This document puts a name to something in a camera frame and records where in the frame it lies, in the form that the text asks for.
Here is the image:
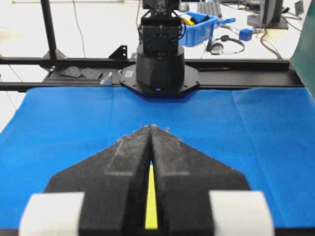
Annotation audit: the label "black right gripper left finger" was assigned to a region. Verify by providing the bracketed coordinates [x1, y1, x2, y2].
[19, 125, 152, 236]

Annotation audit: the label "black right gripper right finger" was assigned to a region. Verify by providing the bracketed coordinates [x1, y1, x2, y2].
[150, 124, 275, 236]

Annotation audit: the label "yellow-green towel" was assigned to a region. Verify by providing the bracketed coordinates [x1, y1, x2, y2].
[144, 165, 158, 230]

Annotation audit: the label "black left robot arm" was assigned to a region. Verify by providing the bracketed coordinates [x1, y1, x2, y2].
[120, 0, 199, 97]

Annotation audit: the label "blue table cloth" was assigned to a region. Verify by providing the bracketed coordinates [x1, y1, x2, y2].
[0, 87, 315, 229]

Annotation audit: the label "black headphones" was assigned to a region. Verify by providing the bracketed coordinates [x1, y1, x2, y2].
[205, 35, 245, 56]

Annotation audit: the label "blue plastic bin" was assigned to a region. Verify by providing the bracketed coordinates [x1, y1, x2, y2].
[179, 11, 236, 47]

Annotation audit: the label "small blue box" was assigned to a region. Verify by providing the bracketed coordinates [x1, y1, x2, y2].
[239, 29, 253, 41]

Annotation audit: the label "black keyboard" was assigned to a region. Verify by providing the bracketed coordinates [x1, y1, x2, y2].
[197, 0, 222, 18]

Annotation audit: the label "black monitor stand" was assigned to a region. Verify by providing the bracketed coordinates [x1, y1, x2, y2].
[247, 0, 288, 30]

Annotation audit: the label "black metal frame rail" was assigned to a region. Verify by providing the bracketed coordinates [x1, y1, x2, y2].
[0, 58, 304, 96]

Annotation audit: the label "black vertical frame post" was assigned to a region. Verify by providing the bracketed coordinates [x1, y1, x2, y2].
[40, 0, 67, 60]

